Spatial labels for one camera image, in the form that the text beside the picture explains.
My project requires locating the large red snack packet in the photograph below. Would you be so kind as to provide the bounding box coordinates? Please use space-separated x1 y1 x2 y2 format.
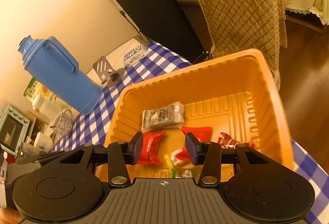
137 131 165 166

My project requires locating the yellow green candy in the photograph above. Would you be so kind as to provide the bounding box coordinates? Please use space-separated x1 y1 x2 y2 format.
164 150 194 178

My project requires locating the silver black snack bar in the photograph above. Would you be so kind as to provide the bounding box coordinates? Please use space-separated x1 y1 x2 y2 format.
141 101 185 133

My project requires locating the red candy in tray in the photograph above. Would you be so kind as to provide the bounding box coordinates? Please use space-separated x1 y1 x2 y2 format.
217 133 255 149

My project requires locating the blue white checkered tablecloth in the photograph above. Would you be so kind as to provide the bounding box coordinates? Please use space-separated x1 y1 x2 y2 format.
53 42 328 223

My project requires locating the orange plastic tray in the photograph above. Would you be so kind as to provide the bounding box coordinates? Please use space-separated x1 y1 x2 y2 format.
105 49 293 169

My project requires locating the white patterned mug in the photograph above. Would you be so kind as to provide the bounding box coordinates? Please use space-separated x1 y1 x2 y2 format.
50 108 73 137

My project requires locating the grey phone stand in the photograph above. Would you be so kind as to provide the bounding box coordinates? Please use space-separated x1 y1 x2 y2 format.
93 56 125 88

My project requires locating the clear plastic box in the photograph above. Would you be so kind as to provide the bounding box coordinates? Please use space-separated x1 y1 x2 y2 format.
123 44 147 67

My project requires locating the green printed box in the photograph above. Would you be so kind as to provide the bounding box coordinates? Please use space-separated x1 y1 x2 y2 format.
23 77 71 109

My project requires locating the light blue toaster oven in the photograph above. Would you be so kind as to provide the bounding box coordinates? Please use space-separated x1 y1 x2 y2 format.
0 105 30 156

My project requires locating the blue thermos jug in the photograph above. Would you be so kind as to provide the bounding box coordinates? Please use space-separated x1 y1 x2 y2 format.
18 36 103 115

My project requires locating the quilted brown chair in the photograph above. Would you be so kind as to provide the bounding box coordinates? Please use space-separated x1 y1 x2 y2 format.
198 0 287 86

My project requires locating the black cabinet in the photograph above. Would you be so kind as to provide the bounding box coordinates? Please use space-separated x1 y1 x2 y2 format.
115 0 211 64

